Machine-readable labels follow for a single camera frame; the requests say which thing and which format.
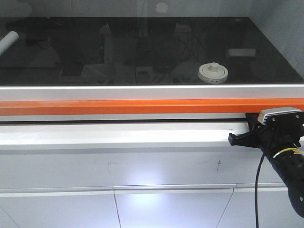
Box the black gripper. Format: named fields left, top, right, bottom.
left=228, top=113, right=304, bottom=151

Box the glass jar with white lid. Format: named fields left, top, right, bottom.
left=198, top=62, right=228, bottom=84

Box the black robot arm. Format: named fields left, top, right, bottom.
left=228, top=111, right=304, bottom=217

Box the white fume hood cabinet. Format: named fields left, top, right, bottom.
left=0, top=114, right=304, bottom=228

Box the glass fume hood sash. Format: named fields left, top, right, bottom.
left=0, top=0, right=304, bottom=101

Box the white rolled paper liner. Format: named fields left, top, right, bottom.
left=0, top=31, right=19, bottom=55

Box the orange sash handle bar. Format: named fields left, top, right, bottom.
left=0, top=98, right=304, bottom=116

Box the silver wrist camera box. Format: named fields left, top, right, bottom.
left=257, top=107, right=303, bottom=125

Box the black camera cable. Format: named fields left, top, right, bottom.
left=255, top=128, right=278, bottom=228

